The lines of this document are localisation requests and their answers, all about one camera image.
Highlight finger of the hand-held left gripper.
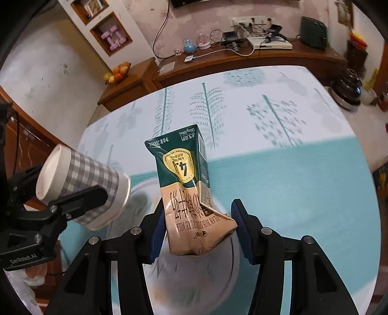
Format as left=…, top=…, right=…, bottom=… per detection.
left=6, top=164, right=47, bottom=213
left=8, top=185, right=109, bottom=243

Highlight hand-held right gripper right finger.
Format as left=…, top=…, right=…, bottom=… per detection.
left=231, top=199, right=360, bottom=315

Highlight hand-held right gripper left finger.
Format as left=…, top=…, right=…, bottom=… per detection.
left=44, top=201, right=166, bottom=315

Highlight grey checked paper cup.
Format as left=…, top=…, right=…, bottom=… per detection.
left=36, top=144, right=131, bottom=231

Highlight green brown milk carton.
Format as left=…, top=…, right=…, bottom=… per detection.
left=144, top=124, right=238, bottom=256

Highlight round clear plate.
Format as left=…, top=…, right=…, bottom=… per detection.
left=129, top=179, right=240, bottom=315

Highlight teal table runner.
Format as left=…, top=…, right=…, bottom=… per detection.
left=61, top=136, right=375, bottom=315

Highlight low wooden side cabinet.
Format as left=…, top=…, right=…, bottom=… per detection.
left=97, top=57, right=158, bottom=112

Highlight fruit bowl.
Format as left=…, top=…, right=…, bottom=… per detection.
left=103, top=61, right=131, bottom=84

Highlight table with leaf-print cloth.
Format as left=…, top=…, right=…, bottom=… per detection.
left=79, top=65, right=375, bottom=315

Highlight wooden television cabinet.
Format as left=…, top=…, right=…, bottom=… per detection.
left=152, top=39, right=348, bottom=90

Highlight brown ceramic jar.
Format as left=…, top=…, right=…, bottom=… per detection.
left=332, top=68, right=363, bottom=111

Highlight white plastic container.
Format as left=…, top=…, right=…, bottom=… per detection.
left=361, top=86, right=378, bottom=105

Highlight white set-top box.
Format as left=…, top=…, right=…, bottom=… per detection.
left=246, top=37, right=293, bottom=50

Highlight black hair dryer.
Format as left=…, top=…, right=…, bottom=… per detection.
left=267, top=25, right=287, bottom=41

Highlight dark green air fryer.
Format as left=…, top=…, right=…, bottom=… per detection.
left=300, top=16, right=329, bottom=50

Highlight dark tall stand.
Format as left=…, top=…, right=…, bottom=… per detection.
left=346, top=32, right=369, bottom=76

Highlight black television cable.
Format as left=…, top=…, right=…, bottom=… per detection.
left=152, top=6, right=170, bottom=58

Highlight picture frame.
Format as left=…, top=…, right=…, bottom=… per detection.
left=85, top=0, right=102, bottom=17

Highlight white wall socket strip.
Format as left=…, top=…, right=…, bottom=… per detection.
left=229, top=16, right=272, bottom=26

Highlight black wall television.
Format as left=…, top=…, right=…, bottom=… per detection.
left=171, top=0, right=210, bottom=9

